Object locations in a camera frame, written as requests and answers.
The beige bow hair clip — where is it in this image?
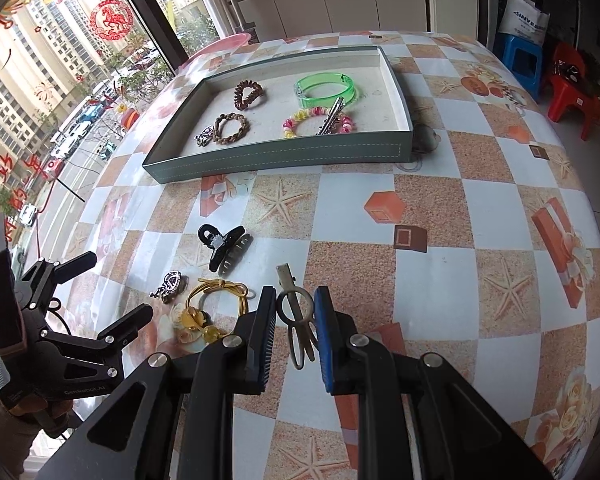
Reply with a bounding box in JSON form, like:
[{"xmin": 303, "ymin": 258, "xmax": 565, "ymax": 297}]
[{"xmin": 275, "ymin": 263, "xmax": 318, "ymax": 372}]

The green translucent bangle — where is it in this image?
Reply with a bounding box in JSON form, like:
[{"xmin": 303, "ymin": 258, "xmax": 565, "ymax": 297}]
[{"xmin": 294, "ymin": 72, "xmax": 359, "ymax": 111}]

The brown spiral hair tie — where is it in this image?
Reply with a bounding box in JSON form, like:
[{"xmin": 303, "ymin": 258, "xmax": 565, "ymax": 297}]
[{"xmin": 233, "ymin": 80, "xmax": 266, "ymax": 109}]

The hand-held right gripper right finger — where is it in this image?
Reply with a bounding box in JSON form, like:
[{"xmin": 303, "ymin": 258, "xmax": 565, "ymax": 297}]
[{"xmin": 314, "ymin": 286, "xmax": 553, "ymax": 480}]

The red horse window decal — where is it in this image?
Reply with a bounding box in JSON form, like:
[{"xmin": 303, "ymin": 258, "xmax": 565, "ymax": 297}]
[{"xmin": 89, "ymin": 0, "xmax": 135, "ymax": 41}]

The person's left forearm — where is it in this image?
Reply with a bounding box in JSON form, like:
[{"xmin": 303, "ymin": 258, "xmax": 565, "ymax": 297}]
[{"xmin": 0, "ymin": 375, "xmax": 46, "ymax": 480}]

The black claw hair clip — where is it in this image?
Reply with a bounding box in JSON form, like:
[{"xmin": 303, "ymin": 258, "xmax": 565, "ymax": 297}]
[{"xmin": 197, "ymin": 224, "xmax": 253, "ymax": 275}]

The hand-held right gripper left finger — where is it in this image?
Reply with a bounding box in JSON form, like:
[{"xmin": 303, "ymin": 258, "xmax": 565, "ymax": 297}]
[{"xmin": 35, "ymin": 285, "xmax": 278, "ymax": 480}]

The grey-green shallow box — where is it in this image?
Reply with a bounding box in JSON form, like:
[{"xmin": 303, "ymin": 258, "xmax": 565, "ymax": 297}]
[{"xmin": 142, "ymin": 45, "xmax": 413, "ymax": 185}]

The yellow beaded hair tie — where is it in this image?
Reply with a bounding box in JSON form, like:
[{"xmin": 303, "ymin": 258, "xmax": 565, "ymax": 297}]
[{"xmin": 170, "ymin": 277, "xmax": 261, "ymax": 346}]

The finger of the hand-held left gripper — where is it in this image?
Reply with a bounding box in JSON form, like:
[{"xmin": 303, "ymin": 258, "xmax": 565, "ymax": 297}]
[
  {"xmin": 45, "ymin": 302, "xmax": 155, "ymax": 361},
  {"xmin": 17, "ymin": 251, "xmax": 98, "ymax": 306}
]

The person's left hand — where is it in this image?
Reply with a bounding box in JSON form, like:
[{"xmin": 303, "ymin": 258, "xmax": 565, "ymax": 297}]
[{"xmin": 2, "ymin": 392, "xmax": 81, "ymax": 441}]

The small grey object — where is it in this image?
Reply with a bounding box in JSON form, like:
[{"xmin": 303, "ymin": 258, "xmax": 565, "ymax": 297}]
[{"xmin": 411, "ymin": 124, "xmax": 440, "ymax": 153}]

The red plastic chair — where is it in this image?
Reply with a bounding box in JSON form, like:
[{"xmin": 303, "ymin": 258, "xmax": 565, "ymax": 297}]
[{"xmin": 547, "ymin": 42, "xmax": 600, "ymax": 141}]

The silver heart charm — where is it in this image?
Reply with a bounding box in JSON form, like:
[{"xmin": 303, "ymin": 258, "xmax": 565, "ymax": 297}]
[{"xmin": 150, "ymin": 270, "xmax": 186, "ymax": 305}]

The white shopping bag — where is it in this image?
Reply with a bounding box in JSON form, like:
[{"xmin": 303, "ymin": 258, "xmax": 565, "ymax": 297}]
[{"xmin": 496, "ymin": 0, "xmax": 551, "ymax": 46}]

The blue plastic stool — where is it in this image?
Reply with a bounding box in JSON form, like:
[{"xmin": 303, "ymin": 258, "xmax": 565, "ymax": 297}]
[{"xmin": 497, "ymin": 32, "xmax": 546, "ymax": 101}]

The pink plastic plate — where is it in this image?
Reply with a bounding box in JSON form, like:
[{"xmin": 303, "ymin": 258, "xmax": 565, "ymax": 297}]
[{"xmin": 177, "ymin": 31, "xmax": 252, "ymax": 68}]

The pink star hair clip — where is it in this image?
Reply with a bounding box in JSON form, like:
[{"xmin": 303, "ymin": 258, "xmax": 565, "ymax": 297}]
[{"xmin": 314, "ymin": 97, "xmax": 348, "ymax": 137}]

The brown braided bracelet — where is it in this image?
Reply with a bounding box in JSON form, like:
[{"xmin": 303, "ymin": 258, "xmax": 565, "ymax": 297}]
[{"xmin": 211, "ymin": 112, "xmax": 249, "ymax": 145}]

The white cabinet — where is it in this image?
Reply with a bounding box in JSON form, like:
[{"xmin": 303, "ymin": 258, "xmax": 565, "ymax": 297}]
[{"xmin": 225, "ymin": 0, "xmax": 428, "ymax": 41}]

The pink yellow spiral hair tie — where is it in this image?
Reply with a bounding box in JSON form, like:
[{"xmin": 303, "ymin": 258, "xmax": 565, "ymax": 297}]
[{"xmin": 281, "ymin": 106, "xmax": 355, "ymax": 139}]

